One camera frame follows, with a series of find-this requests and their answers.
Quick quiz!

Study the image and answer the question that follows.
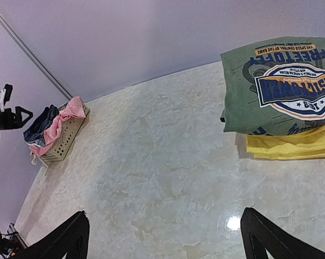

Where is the pink garment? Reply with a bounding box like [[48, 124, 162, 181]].
[[30, 96, 86, 165]]

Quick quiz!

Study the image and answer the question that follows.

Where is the green printed folded t-shirt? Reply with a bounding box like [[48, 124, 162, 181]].
[[220, 37, 325, 136]]

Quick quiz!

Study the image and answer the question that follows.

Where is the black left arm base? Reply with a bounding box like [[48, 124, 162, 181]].
[[0, 223, 27, 258]]

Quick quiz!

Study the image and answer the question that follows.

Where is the beige perforated laundry basket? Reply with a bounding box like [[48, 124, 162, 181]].
[[34, 100, 91, 168]]

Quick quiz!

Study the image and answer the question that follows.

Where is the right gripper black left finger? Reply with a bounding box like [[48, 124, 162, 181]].
[[15, 211, 90, 259]]

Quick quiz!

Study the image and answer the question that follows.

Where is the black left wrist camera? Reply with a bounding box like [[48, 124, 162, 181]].
[[0, 84, 13, 112]]

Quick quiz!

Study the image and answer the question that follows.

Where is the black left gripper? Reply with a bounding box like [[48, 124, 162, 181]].
[[0, 106, 33, 131]]

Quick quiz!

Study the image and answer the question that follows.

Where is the yellow folded t-shirt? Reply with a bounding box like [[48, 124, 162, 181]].
[[246, 125, 325, 160]]

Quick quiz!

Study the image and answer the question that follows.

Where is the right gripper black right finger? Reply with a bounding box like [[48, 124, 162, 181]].
[[240, 207, 325, 258]]

